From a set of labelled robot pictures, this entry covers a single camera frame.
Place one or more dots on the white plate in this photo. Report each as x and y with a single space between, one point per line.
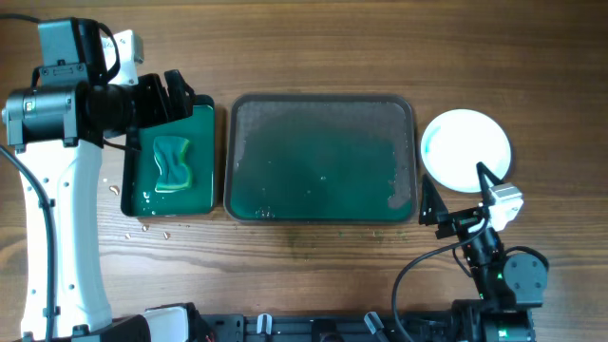
455 141

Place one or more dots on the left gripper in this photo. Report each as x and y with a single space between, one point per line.
157 108

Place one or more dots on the large dark serving tray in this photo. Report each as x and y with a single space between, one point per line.
321 158

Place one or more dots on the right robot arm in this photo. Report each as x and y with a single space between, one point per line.
510 281

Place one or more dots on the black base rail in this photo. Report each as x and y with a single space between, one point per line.
323 328

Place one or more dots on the small green water tray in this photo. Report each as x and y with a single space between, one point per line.
140 173

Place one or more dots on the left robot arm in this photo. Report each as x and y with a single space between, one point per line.
57 129

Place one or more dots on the green yellow sponge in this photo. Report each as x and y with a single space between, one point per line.
170 157

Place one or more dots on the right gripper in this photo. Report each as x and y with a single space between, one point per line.
457 222

